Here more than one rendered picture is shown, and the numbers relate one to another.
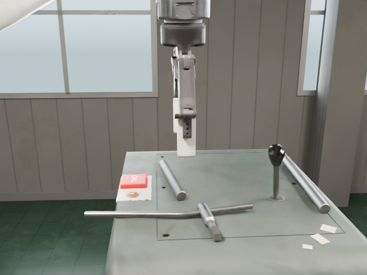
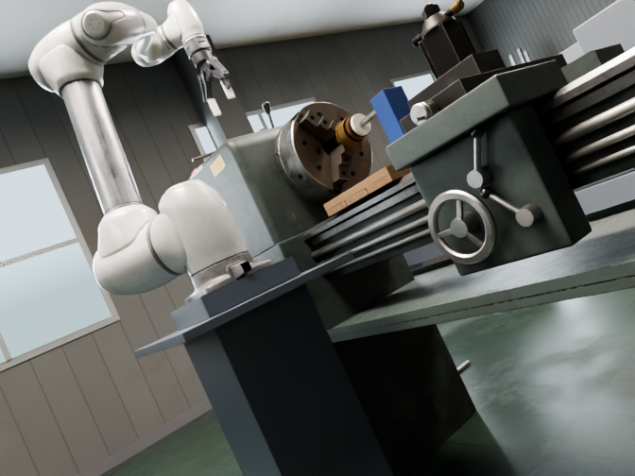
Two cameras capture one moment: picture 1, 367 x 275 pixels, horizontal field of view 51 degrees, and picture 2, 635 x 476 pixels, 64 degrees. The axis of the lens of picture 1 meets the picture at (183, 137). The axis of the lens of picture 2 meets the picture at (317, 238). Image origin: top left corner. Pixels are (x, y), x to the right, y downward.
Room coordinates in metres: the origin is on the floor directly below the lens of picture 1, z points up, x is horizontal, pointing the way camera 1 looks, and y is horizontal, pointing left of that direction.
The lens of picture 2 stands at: (-0.96, 0.87, 0.78)
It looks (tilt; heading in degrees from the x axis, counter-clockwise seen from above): 2 degrees up; 328
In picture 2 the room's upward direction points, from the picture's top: 25 degrees counter-clockwise
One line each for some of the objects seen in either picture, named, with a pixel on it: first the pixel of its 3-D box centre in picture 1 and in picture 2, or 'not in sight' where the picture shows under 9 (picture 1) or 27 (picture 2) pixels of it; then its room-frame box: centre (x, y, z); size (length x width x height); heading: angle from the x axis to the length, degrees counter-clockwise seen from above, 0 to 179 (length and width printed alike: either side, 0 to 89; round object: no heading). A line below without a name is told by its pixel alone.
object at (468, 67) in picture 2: not in sight; (454, 85); (-0.20, -0.10, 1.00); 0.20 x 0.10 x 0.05; 4
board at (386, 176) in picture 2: not in sight; (397, 177); (0.16, -0.15, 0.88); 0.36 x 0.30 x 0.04; 94
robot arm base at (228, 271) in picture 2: not in sight; (227, 273); (0.21, 0.43, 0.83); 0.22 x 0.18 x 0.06; 3
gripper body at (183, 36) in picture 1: (183, 49); (206, 65); (0.67, 0.00, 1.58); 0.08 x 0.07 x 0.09; 4
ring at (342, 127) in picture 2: not in sight; (351, 131); (0.26, -0.15, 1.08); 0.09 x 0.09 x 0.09; 4
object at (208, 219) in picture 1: (209, 221); not in sight; (0.64, -0.05, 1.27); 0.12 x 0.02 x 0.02; 12
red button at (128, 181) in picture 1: (134, 182); not in sight; (0.84, 0.12, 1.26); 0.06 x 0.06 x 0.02; 4
